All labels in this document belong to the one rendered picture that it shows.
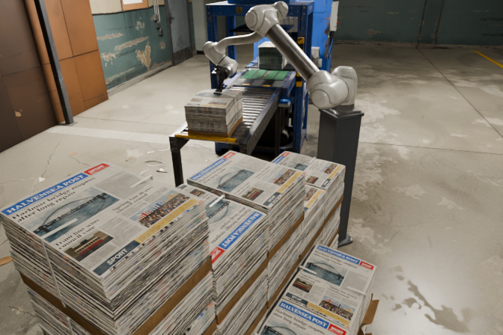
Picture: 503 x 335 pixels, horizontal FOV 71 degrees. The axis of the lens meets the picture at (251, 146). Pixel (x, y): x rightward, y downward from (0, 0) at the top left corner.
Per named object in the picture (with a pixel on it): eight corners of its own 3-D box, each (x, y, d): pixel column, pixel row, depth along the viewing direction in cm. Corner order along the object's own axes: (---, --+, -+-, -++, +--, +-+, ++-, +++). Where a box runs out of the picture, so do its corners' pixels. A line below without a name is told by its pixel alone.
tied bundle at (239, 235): (269, 265, 124) (270, 211, 114) (218, 328, 102) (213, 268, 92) (189, 229, 143) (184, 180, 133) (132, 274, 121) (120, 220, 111)
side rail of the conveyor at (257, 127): (248, 160, 229) (247, 143, 224) (239, 159, 230) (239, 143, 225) (282, 99, 346) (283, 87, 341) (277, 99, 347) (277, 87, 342)
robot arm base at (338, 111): (340, 102, 234) (341, 94, 232) (361, 112, 216) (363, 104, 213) (317, 105, 228) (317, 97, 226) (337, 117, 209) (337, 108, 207)
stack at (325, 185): (334, 278, 226) (348, 164, 190) (230, 474, 137) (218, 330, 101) (281, 256, 244) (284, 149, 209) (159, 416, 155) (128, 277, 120)
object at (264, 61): (282, 69, 408) (283, 46, 397) (257, 69, 415) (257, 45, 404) (287, 63, 441) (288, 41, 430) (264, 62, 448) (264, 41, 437)
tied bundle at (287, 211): (305, 220, 146) (308, 173, 137) (269, 264, 124) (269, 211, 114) (232, 194, 166) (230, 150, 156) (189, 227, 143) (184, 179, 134)
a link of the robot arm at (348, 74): (359, 100, 219) (364, 65, 210) (347, 108, 206) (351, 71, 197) (335, 96, 228) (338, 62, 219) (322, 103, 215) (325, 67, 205)
